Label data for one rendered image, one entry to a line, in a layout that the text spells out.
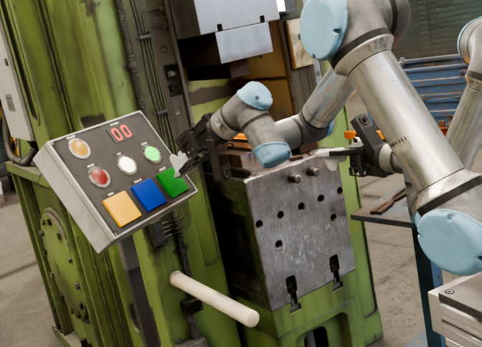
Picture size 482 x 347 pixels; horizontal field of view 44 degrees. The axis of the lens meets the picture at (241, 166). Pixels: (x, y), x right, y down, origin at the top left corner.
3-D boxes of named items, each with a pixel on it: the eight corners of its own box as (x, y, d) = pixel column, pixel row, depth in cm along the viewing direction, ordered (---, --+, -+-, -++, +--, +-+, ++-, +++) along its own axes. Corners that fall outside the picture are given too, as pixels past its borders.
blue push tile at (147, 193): (167, 200, 154) (150, 177, 155) (149, 211, 148) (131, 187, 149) (164, 204, 155) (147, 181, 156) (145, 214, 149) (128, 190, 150)
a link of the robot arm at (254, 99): (261, 108, 134) (243, 77, 136) (230, 135, 140) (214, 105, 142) (281, 107, 140) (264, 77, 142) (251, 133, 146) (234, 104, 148)
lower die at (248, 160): (293, 158, 201) (287, 132, 199) (243, 175, 191) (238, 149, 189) (227, 149, 236) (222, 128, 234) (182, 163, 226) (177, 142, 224)
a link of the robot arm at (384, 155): (387, 148, 147) (410, 139, 151) (374, 146, 151) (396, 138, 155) (391, 177, 149) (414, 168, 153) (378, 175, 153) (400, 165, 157)
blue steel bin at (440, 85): (525, 120, 563) (518, 43, 547) (490, 143, 510) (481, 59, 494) (409, 123, 649) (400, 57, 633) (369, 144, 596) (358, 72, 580)
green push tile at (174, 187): (190, 188, 163) (174, 165, 163) (173, 197, 156) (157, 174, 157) (186, 191, 163) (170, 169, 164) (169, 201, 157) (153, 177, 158)
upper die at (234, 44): (273, 51, 193) (267, 21, 191) (221, 64, 183) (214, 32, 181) (208, 59, 228) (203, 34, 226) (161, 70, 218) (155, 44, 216)
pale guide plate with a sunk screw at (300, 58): (315, 64, 218) (307, 16, 214) (295, 69, 214) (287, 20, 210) (311, 64, 220) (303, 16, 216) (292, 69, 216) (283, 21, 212)
